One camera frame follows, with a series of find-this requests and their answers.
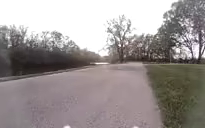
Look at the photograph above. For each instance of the pale water surface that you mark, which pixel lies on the pale water surface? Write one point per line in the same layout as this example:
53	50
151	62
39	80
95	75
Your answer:
99	63

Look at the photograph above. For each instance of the large bare tree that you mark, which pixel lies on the large bare tree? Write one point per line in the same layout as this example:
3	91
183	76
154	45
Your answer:
119	43

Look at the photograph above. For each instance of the grey asphalt path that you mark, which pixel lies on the grey asphalt path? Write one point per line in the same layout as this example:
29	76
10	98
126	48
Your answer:
90	96

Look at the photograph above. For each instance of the dark wood of trees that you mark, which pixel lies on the dark wood of trees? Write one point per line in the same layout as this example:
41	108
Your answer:
40	60

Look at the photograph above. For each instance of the grass verge strip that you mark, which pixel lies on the grass verge strip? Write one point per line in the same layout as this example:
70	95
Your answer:
33	75

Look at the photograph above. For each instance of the green grass field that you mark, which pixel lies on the green grass field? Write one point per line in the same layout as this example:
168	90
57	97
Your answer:
186	93

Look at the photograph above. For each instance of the row of tall trees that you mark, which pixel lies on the row of tall trees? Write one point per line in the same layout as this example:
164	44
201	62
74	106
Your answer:
186	33

